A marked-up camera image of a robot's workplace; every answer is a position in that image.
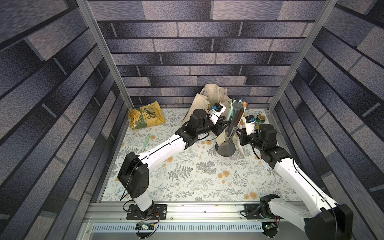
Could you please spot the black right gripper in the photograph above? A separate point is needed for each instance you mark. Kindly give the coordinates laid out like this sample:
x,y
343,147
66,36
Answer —
x,y
243,138

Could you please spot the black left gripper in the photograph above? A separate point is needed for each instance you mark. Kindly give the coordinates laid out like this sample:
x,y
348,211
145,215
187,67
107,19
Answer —
x,y
219,126

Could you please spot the mint handle cream spatula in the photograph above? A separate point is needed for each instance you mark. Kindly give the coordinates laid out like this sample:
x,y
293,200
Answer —
x,y
224,136

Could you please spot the grey utensil rack stand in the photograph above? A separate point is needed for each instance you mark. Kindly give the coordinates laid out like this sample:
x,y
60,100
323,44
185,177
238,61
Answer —
x,y
225,145

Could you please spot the mint handle cream spoon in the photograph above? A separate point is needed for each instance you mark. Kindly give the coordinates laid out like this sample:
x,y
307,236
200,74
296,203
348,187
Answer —
x,y
146,142

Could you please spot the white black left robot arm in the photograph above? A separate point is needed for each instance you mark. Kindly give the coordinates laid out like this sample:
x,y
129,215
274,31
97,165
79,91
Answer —
x,y
135,170

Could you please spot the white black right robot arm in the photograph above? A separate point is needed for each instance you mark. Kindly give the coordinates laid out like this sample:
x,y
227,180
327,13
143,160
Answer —
x,y
323,219

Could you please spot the green beer can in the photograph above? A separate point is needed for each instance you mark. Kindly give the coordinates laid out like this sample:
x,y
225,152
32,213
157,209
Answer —
x,y
260,119

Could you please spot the beige canvas tote bag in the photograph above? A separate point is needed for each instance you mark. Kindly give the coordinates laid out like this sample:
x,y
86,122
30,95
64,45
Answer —
x,y
206,99

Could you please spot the yellow green chips bag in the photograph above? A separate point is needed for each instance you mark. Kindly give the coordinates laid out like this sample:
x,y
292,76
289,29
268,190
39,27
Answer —
x,y
147,116

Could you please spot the right circuit board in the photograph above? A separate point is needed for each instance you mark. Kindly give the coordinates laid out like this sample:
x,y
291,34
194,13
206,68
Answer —
x,y
269,229

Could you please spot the circuit board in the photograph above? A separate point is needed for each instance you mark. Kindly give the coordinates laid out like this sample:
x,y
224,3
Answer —
x,y
141,226
269,229

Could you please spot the white tin can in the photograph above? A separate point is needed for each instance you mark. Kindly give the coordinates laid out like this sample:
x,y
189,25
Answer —
x,y
120,189

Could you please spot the left circuit board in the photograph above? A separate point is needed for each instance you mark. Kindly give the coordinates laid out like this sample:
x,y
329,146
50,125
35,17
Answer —
x,y
141,226

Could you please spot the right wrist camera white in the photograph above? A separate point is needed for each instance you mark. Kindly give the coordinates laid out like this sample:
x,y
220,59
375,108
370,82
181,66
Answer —
x,y
250,124

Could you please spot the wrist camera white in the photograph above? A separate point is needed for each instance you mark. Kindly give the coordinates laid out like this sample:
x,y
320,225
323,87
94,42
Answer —
x,y
216,111
250,124

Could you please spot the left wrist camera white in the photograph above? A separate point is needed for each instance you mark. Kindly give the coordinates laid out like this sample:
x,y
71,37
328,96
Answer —
x,y
216,111

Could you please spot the dark brown handle utensil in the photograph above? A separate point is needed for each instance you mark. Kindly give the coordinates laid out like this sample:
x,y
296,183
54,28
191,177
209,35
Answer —
x,y
236,120

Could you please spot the wooden handle white utensil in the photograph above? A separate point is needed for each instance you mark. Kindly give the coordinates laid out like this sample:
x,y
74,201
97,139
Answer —
x,y
240,127

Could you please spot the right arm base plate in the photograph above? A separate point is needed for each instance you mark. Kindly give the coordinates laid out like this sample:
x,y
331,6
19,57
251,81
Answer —
x,y
253,211

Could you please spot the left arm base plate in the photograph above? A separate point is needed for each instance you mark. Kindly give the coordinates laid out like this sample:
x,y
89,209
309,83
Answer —
x,y
156,211

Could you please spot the aluminium rail frame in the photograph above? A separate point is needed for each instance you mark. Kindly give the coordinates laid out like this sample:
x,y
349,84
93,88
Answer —
x,y
184,221

